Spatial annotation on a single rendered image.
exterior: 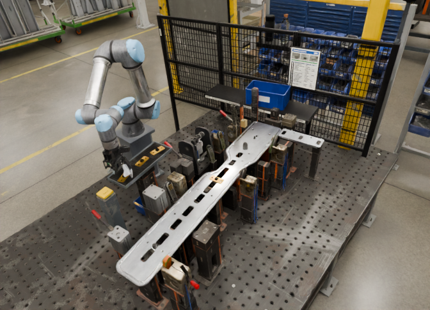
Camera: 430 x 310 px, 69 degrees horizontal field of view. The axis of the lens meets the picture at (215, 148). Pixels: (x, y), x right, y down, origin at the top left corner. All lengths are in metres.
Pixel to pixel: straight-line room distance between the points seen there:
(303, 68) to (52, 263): 2.03
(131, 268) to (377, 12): 1.92
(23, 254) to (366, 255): 2.42
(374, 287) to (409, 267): 0.36
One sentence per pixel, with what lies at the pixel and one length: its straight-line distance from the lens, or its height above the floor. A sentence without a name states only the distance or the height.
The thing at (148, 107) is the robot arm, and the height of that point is 1.32.
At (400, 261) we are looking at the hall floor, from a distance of 2.93.
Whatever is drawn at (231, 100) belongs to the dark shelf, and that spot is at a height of 1.03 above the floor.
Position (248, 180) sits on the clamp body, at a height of 1.04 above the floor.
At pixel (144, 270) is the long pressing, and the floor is 1.00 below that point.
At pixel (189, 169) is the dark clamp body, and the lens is 1.83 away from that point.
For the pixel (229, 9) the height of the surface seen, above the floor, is 1.35.
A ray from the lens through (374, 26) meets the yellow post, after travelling 2.22.
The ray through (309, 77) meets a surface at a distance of 2.39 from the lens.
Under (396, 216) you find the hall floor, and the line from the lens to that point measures 3.23.
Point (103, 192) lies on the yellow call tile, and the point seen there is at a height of 1.16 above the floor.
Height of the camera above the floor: 2.23
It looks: 37 degrees down
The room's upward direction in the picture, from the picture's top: 5 degrees counter-clockwise
